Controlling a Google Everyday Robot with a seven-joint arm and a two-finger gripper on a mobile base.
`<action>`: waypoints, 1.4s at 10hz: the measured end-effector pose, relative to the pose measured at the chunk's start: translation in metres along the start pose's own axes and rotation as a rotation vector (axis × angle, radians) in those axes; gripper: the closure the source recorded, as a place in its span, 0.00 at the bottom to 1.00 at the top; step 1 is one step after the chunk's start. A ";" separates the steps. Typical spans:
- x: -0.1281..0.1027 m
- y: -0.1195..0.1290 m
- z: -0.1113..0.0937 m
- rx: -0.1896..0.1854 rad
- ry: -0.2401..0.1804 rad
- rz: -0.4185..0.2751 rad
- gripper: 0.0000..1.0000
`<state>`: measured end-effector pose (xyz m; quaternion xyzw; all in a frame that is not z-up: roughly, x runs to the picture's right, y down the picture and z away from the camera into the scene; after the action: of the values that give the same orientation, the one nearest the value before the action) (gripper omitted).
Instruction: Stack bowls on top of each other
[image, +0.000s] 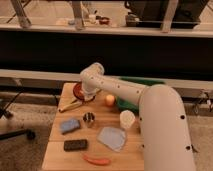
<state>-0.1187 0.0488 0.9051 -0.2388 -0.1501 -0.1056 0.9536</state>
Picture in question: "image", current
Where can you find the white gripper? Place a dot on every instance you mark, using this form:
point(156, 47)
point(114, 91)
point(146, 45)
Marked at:
point(89, 92)

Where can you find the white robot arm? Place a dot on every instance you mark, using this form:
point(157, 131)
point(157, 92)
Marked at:
point(164, 127)

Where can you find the red bowl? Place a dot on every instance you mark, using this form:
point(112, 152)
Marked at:
point(82, 94)

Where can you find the orange fruit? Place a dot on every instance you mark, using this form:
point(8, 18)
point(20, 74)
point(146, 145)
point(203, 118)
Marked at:
point(110, 100)

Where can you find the small metal cup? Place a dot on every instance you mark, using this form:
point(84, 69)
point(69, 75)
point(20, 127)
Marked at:
point(89, 119)

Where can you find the green bowl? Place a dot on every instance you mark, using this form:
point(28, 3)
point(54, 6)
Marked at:
point(125, 105)

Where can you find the blue sponge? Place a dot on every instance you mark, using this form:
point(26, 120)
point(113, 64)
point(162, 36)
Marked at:
point(69, 125)

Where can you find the white paper cup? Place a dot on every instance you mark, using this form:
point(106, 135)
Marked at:
point(127, 119)

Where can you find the light blue cloth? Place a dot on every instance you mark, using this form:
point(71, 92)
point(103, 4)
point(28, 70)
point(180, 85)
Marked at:
point(112, 137)

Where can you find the black rectangular block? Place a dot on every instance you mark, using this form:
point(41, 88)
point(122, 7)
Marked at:
point(73, 145)

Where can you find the orange carrot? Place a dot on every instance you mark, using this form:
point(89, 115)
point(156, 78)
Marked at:
point(99, 162)

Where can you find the black chair base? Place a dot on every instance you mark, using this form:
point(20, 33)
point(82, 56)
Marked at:
point(13, 131)

